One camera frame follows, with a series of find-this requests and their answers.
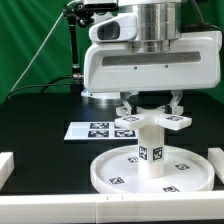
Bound white marker plate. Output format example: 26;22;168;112
64;122;137;141

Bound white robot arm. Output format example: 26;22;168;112
84;0;223;113

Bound white front fence bar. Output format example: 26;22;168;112
0;191;224;224

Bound white right fence block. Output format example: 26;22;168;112
207;147;224;185

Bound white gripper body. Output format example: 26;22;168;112
84;31;222;93

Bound white cross-shaped table base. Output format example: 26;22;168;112
115;107;192;131

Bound white left fence block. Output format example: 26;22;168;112
0;152;14;190

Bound white fence block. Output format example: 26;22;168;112
207;147;224;185
0;152;14;190

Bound white cable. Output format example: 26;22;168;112
10;0;78;92

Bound green backdrop curtain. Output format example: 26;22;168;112
0;0;224;105

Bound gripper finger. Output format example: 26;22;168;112
120;92;133;115
165;90;183;114

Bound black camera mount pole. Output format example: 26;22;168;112
62;3;95;80

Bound black cable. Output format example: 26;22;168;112
7;75;84;99

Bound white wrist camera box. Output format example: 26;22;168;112
89;13;137;42

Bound white round table top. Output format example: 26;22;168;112
90;145;215;194

